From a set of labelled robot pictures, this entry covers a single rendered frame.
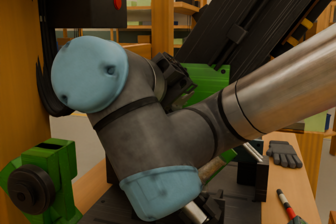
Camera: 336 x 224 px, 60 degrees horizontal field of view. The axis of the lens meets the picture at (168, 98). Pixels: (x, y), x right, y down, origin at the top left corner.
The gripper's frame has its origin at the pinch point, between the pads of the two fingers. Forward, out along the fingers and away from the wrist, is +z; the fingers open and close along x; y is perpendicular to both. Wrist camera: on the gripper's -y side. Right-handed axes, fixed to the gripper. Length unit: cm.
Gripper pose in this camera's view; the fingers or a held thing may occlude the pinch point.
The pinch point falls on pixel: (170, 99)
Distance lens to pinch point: 61.2
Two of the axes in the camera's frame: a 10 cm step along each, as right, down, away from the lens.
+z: 2.9, 0.4, 9.6
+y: 7.3, -6.6, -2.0
